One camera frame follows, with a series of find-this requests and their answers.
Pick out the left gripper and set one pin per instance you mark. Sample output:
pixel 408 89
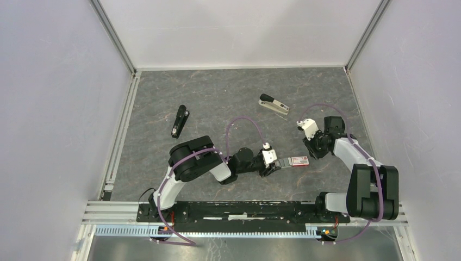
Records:
pixel 266 172

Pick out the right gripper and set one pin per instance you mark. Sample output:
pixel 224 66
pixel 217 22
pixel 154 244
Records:
pixel 309 144

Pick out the staple tray box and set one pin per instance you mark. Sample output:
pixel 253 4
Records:
pixel 284 163

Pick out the red white staple box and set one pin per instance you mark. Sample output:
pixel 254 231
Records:
pixel 299 161

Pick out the black stapler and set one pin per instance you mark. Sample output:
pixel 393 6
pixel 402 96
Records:
pixel 180 121

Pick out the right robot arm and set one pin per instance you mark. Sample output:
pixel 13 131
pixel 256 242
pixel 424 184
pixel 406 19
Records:
pixel 373 189

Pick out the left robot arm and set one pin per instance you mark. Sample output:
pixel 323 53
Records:
pixel 194 158

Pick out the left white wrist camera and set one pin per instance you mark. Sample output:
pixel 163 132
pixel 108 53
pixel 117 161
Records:
pixel 269 154

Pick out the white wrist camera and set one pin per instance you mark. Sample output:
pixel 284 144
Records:
pixel 308 127
pixel 269 154

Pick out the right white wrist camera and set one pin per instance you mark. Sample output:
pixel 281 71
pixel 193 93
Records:
pixel 308 127

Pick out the white cable duct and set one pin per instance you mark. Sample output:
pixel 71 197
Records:
pixel 157 231

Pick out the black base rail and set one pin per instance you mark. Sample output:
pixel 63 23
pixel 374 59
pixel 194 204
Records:
pixel 241 216

